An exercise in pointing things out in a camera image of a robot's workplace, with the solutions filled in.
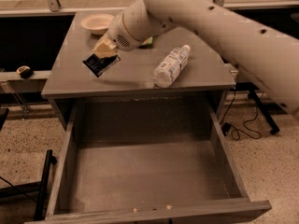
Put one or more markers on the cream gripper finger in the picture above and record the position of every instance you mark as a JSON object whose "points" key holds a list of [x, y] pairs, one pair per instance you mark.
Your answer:
{"points": [[102, 45], [113, 52]]}

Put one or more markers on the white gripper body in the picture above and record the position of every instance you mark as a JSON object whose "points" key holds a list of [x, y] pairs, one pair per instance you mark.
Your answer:
{"points": [[119, 34]]}

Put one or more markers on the dark blue rxbar wrapper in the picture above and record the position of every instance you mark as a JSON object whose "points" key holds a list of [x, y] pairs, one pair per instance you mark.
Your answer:
{"points": [[98, 66]]}

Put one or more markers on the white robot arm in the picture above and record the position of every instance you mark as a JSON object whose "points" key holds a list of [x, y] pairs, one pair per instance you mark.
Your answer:
{"points": [[268, 57]]}

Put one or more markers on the grey cabinet with top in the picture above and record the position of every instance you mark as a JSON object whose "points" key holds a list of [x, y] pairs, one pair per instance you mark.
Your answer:
{"points": [[130, 77]]}

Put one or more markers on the open grey top drawer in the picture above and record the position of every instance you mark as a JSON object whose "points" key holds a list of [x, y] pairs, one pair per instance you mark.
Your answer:
{"points": [[149, 161]]}

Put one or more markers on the white paper bowl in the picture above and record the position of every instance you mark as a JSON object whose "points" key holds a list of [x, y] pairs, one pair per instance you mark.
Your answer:
{"points": [[97, 24]]}

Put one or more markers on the green chip bag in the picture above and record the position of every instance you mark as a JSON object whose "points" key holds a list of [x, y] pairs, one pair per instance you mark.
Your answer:
{"points": [[147, 42]]}

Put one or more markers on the clear plastic water bottle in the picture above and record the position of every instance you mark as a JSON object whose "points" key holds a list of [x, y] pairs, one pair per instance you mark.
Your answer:
{"points": [[171, 66]]}

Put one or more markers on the yellow black tape measure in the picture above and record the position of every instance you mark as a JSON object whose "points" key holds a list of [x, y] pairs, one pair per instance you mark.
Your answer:
{"points": [[25, 71]]}

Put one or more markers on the black metal stand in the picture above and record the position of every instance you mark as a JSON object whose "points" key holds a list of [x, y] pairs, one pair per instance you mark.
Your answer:
{"points": [[24, 142]]}

